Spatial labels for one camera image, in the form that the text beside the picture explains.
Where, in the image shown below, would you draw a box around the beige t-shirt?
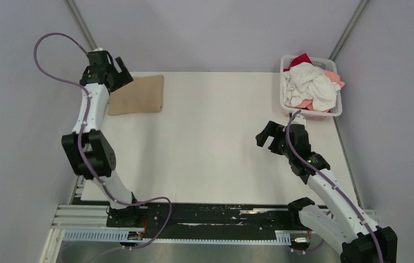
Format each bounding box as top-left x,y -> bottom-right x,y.
107,75 -> 165,116

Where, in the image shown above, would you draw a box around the white plastic laundry basket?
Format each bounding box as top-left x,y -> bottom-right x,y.
280,53 -> 345,119

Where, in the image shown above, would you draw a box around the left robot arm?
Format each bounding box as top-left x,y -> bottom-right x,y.
61,48 -> 142,227

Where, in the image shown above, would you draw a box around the left aluminium frame post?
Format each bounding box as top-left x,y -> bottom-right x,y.
64,0 -> 114,67

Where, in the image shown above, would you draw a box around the white slotted cable duct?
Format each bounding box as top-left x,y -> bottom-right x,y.
63,229 -> 291,245

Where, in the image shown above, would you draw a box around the red t-shirt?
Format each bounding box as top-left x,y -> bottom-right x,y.
283,53 -> 313,72

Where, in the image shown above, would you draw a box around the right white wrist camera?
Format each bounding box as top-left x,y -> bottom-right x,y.
291,115 -> 307,126

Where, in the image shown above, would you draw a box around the aluminium frame post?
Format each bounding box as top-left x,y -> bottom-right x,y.
329,0 -> 371,61
64,0 -> 114,67

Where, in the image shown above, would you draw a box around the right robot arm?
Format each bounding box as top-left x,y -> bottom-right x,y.
256,121 -> 398,262

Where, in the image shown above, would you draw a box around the white crumpled t-shirt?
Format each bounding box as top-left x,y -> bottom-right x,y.
281,62 -> 341,112

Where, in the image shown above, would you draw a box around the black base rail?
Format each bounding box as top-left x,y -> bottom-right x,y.
71,196 -> 325,241

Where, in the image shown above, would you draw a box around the right aluminium frame post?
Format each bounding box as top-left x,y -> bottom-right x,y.
329,0 -> 371,61

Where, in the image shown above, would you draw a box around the pink t-shirt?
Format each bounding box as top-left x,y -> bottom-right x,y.
293,70 -> 345,112

